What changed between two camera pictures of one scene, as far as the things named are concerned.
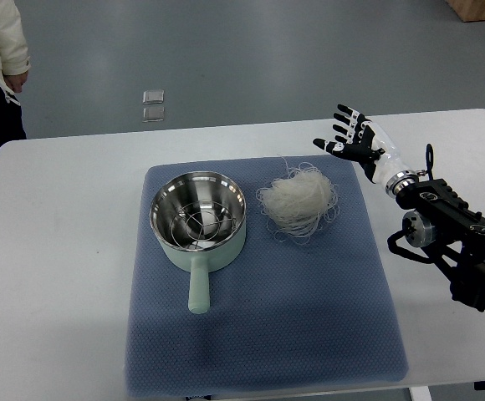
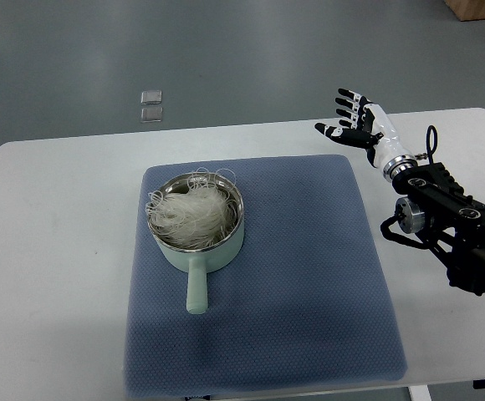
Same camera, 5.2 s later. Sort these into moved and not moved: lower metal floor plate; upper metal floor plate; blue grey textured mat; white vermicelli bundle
Moved: white vermicelli bundle
Not moved: upper metal floor plate; blue grey textured mat; lower metal floor plate
